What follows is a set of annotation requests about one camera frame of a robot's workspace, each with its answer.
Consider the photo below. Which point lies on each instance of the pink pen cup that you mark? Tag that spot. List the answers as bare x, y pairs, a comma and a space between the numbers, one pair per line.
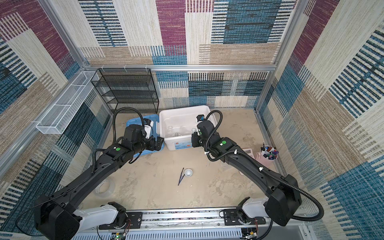
267, 155

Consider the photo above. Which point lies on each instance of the pink calculator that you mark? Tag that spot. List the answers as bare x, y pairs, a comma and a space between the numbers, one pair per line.
249, 152

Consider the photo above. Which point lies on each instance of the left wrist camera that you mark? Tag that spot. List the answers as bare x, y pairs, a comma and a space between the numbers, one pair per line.
148, 127

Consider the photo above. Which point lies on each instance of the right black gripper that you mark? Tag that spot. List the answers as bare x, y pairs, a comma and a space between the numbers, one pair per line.
194, 136

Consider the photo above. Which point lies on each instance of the small white mortar bowl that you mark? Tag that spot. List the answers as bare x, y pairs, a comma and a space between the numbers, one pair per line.
188, 172

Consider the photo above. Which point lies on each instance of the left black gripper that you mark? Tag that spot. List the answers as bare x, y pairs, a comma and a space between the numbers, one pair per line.
158, 143

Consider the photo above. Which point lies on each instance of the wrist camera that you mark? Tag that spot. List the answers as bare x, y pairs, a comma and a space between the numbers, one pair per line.
200, 118
148, 127

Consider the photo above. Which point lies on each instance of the clear tape roll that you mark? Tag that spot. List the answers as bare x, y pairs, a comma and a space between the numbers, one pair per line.
105, 188

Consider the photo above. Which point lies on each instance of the white plastic storage bin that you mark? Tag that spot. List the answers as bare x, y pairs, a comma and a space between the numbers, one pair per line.
182, 120

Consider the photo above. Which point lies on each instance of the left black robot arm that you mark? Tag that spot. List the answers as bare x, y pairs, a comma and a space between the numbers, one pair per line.
57, 218

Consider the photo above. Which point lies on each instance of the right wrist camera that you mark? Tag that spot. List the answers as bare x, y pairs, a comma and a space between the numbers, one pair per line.
200, 118

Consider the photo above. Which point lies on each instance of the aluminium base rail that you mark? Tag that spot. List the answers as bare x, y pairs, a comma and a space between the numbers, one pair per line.
180, 224

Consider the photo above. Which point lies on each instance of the blue plastic bin lid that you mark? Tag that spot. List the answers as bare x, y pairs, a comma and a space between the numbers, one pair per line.
155, 118

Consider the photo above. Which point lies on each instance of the blue plastic tweezers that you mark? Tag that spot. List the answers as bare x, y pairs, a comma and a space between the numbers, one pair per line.
181, 176

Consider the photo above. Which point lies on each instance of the black wire shelf rack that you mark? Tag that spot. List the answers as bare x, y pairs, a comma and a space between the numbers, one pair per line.
132, 87

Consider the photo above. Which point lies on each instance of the white wire mesh basket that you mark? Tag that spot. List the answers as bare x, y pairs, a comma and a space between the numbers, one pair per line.
59, 116

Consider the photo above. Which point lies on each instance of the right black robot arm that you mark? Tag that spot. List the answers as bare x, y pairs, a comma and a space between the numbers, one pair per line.
284, 194

